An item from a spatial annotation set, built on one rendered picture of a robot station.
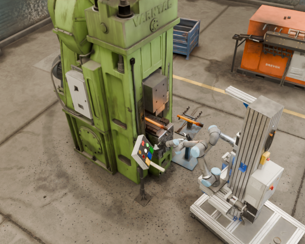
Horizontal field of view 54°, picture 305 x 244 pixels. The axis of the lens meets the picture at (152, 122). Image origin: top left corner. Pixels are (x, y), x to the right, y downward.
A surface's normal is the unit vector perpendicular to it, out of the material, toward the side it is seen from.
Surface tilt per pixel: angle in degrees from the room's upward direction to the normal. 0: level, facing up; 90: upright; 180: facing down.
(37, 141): 0
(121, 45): 90
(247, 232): 0
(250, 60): 91
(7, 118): 0
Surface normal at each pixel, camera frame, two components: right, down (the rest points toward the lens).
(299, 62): -0.53, 0.58
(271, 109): -0.03, -0.74
